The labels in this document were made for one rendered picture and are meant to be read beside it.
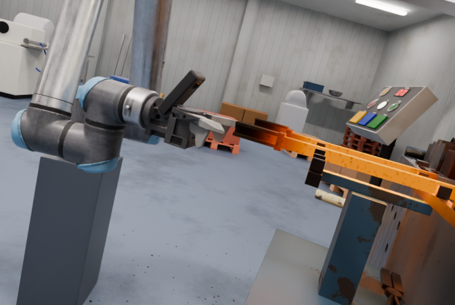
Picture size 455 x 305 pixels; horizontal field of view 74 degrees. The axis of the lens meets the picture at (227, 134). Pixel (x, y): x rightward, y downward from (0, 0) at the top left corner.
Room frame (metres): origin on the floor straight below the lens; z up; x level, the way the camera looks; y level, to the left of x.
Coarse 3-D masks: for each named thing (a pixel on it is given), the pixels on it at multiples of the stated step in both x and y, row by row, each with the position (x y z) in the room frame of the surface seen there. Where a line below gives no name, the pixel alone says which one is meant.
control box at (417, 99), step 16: (384, 96) 1.53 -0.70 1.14; (400, 96) 1.40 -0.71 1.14; (416, 96) 1.30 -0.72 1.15; (432, 96) 1.30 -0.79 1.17; (368, 112) 1.52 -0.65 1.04; (384, 112) 1.40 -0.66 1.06; (400, 112) 1.30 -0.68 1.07; (416, 112) 1.30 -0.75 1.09; (352, 128) 1.59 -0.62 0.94; (368, 128) 1.38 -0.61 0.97; (384, 128) 1.30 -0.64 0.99; (400, 128) 1.30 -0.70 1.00
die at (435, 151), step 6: (432, 144) 0.97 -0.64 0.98; (438, 144) 0.90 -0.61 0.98; (444, 144) 0.84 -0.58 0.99; (450, 144) 0.87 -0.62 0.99; (432, 150) 0.94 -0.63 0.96; (438, 150) 0.88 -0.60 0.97; (444, 150) 0.83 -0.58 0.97; (426, 156) 0.99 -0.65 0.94; (432, 156) 0.92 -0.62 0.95; (438, 156) 0.86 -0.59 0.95; (432, 162) 0.89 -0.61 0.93; (438, 162) 0.83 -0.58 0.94; (438, 168) 0.83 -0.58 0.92
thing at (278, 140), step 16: (240, 128) 0.62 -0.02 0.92; (256, 128) 0.60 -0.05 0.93; (272, 144) 0.59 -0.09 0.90; (288, 144) 0.59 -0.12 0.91; (304, 144) 0.58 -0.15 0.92; (336, 160) 0.56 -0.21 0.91; (352, 160) 0.56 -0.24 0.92; (384, 176) 0.54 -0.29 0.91; (400, 176) 0.53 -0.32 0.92; (416, 176) 0.53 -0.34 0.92; (432, 192) 0.52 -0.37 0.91
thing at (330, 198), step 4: (316, 192) 1.34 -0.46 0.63; (320, 192) 1.34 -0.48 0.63; (324, 192) 1.34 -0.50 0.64; (316, 196) 1.34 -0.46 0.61; (320, 196) 1.33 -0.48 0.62; (324, 196) 1.33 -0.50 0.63; (328, 196) 1.32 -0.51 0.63; (332, 196) 1.32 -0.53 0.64; (336, 196) 1.32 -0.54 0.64; (320, 200) 1.34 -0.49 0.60; (324, 200) 1.32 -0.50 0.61; (328, 200) 1.32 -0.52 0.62; (332, 200) 1.31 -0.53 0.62; (336, 200) 1.31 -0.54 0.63; (340, 200) 1.30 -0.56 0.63; (344, 200) 1.30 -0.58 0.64; (332, 204) 1.31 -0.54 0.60; (336, 204) 1.30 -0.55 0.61; (340, 204) 1.30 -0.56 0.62
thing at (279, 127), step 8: (256, 120) 0.73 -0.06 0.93; (264, 120) 0.74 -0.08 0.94; (272, 128) 0.72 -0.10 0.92; (280, 128) 0.72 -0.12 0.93; (288, 136) 0.70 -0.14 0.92; (296, 136) 0.70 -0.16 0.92; (304, 136) 0.71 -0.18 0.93; (328, 144) 0.68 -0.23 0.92; (344, 152) 0.67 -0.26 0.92; (352, 152) 0.67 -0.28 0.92; (360, 152) 0.67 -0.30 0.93; (368, 160) 0.66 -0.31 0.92; (376, 160) 0.65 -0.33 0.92; (384, 160) 0.65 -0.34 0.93; (400, 168) 0.64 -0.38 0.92; (408, 168) 0.64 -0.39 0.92; (416, 168) 0.65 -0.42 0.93; (432, 176) 0.63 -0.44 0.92
